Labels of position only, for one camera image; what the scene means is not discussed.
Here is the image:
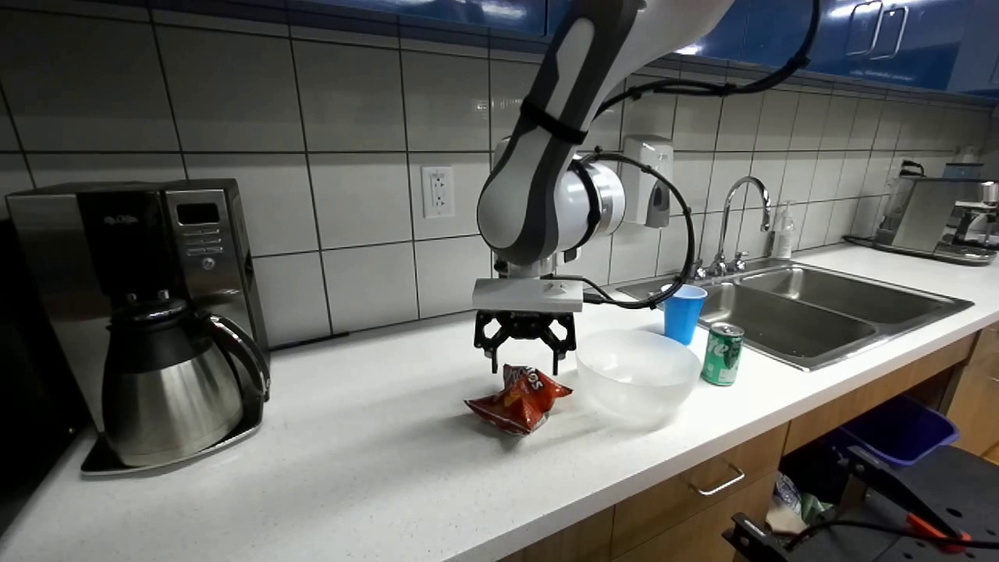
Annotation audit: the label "silver espresso machine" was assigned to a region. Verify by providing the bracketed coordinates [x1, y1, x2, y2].
[844, 155, 999, 268]

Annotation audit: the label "blue upper cabinets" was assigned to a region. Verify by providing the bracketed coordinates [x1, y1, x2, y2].
[145, 0, 999, 107]

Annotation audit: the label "clear soap pump bottle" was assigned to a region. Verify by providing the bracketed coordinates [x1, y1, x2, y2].
[770, 205, 798, 262]

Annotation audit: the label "black equipment cart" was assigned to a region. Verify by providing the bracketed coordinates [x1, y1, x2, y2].
[717, 443, 999, 562]

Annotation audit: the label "blue plastic cup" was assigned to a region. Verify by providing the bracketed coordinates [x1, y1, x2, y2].
[660, 280, 713, 349]

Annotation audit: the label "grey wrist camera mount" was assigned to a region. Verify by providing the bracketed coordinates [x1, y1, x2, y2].
[467, 274, 591, 319]

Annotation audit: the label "black microwave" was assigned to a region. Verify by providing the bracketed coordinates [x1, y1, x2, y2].
[0, 215, 93, 536]

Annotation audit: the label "blue plastic bin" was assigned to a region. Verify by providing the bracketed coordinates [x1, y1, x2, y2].
[839, 394, 960, 470]

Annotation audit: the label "chrome faucet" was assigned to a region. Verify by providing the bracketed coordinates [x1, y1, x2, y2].
[716, 171, 779, 274]

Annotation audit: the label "silver drawer handle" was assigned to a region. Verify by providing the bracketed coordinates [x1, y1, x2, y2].
[688, 469, 751, 503]

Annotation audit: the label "wooden lower cabinets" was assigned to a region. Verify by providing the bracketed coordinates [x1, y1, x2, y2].
[496, 320, 999, 562]

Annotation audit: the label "steel coffee carafe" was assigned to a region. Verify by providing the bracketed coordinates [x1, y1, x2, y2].
[97, 292, 274, 470]

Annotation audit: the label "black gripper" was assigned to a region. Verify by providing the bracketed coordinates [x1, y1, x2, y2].
[471, 305, 582, 382]

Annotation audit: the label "white wall soap dispenser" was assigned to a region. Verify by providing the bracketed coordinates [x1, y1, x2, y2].
[621, 134, 676, 233]

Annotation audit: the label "green soda can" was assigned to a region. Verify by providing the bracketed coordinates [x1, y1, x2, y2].
[700, 319, 748, 390]

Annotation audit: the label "silver cabinet handle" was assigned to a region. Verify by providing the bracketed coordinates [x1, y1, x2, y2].
[874, 0, 911, 61]
[844, 0, 874, 59]

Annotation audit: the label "steel double sink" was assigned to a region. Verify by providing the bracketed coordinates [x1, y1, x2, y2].
[621, 257, 978, 373]

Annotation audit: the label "red snack packet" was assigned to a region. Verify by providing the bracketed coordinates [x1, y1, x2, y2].
[461, 361, 576, 438]

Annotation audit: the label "white wall outlet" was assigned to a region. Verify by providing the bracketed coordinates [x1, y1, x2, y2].
[417, 162, 459, 221]

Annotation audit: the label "clear plastic bowl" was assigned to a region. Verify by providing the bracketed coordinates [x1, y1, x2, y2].
[570, 329, 703, 433]

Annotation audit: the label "black coffee maker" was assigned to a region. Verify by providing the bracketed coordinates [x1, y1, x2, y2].
[4, 176, 274, 477]

